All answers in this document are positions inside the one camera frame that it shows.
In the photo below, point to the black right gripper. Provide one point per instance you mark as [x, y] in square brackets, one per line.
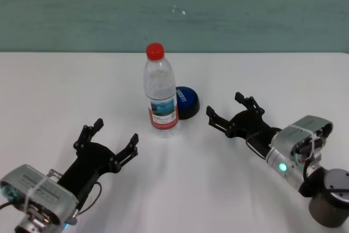
[251, 129]

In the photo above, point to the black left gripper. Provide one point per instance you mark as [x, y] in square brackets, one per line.
[87, 162]

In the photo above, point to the blue push button black base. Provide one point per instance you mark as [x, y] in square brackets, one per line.
[188, 102]

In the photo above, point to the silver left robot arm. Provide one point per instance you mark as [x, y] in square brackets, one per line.
[30, 224]

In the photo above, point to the clear water bottle red cap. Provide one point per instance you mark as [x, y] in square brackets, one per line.
[160, 94]

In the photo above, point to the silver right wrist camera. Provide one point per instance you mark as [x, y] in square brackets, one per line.
[297, 137]

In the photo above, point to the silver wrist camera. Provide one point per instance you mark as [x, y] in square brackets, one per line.
[297, 137]
[38, 189]

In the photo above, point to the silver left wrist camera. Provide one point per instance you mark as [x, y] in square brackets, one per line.
[38, 189]

